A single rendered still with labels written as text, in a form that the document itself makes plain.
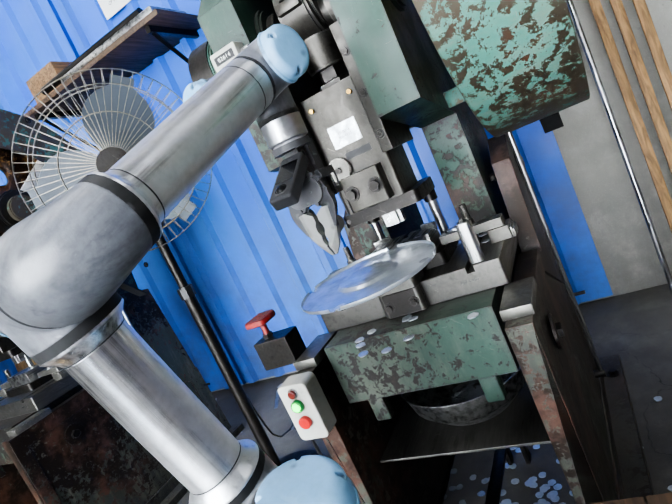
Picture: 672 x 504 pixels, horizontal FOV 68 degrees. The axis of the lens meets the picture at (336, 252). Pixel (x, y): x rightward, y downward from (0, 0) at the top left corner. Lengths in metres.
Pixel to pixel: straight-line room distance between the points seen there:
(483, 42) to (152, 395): 0.67
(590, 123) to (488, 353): 1.45
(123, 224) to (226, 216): 2.35
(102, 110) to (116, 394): 1.20
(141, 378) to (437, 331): 0.60
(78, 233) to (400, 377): 0.78
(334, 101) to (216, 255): 1.93
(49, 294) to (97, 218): 0.08
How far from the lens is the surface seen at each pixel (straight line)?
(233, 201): 2.80
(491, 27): 0.81
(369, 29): 1.07
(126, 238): 0.52
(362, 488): 1.26
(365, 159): 1.13
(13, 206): 2.04
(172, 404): 0.67
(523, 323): 0.94
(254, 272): 2.87
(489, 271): 1.06
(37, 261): 0.52
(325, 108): 1.15
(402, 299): 1.09
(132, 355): 0.65
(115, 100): 1.74
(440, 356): 1.06
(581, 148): 2.31
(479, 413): 1.24
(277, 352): 1.18
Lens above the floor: 1.00
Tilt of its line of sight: 9 degrees down
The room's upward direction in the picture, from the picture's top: 25 degrees counter-clockwise
